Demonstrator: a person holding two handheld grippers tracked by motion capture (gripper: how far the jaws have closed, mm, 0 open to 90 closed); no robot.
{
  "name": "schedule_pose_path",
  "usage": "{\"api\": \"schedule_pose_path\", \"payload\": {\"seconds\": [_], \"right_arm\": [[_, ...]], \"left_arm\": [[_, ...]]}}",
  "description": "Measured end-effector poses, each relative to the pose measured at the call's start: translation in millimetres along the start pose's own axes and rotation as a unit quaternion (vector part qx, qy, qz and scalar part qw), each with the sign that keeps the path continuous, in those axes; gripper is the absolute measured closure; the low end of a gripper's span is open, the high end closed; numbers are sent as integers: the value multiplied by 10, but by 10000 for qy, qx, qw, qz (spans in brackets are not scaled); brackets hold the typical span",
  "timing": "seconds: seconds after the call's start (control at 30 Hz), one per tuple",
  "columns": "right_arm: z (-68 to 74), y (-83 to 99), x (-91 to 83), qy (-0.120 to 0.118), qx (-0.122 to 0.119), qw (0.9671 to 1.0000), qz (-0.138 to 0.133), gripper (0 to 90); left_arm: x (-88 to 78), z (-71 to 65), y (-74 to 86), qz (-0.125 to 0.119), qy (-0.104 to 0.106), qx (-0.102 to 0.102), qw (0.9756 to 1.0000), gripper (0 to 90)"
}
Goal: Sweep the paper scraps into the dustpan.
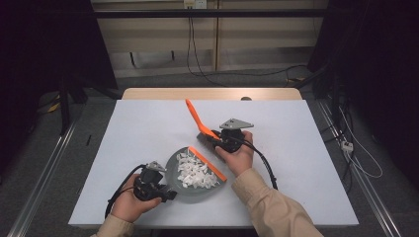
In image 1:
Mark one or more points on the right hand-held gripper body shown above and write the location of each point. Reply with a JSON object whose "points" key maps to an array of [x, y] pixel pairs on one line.
{"points": [[232, 138]]}

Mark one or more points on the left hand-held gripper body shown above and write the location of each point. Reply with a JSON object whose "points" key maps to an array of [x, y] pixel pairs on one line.
{"points": [[148, 189]]}

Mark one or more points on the grey dustpan with orange edge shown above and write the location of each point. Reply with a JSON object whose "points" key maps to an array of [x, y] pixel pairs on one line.
{"points": [[194, 194]]}

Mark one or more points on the orange brush with grey bristles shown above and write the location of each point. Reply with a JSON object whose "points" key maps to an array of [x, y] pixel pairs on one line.
{"points": [[197, 118]]}

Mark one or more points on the pile of white paper scraps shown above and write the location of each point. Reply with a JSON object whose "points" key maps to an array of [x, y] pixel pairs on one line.
{"points": [[196, 171]]}

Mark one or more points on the person's left hand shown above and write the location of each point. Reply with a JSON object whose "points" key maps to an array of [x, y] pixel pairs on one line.
{"points": [[131, 205]]}

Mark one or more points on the person's right hand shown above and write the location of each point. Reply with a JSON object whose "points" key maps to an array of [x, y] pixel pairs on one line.
{"points": [[238, 161]]}

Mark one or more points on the dark round table grommet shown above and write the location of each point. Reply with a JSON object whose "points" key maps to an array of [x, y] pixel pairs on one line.
{"points": [[246, 98]]}

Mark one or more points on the wooden table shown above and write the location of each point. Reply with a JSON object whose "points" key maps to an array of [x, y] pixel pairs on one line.
{"points": [[197, 94]]}

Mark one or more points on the white board mat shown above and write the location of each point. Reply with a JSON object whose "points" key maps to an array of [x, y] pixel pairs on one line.
{"points": [[290, 184]]}

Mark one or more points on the white power strip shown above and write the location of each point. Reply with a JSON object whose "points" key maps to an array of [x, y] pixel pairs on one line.
{"points": [[347, 146]]}

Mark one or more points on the black metal stand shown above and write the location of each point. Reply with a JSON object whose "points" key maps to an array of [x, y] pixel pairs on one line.
{"points": [[65, 108]]}

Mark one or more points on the black curtain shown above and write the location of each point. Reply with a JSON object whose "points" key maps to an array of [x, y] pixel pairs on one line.
{"points": [[378, 49], [42, 42]]}

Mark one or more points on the metal floor rail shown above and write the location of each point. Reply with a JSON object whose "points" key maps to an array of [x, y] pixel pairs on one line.
{"points": [[365, 184], [42, 184]]}

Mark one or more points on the white wall socket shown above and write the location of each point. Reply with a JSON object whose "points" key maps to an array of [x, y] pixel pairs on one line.
{"points": [[195, 3]]}

